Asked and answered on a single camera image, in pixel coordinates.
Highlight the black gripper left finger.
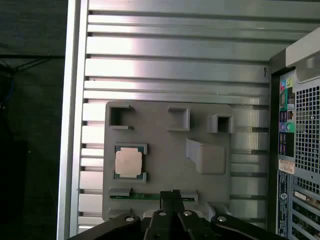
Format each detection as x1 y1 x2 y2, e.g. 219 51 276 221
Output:
67 191 176 240

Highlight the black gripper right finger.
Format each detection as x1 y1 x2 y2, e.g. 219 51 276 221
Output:
171 189 288 240

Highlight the CPU with silver top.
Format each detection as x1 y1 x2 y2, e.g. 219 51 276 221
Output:
114 146 146 180

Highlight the green RAM stick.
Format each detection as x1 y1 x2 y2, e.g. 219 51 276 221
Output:
109 193 196 202

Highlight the gray plastic parts rack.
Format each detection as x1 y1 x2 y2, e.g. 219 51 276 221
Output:
101 100 235 221

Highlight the white and red case label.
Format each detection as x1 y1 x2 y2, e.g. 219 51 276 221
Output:
278 159 296 175

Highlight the black open PC case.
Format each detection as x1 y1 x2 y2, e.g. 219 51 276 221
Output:
266 32 320 240

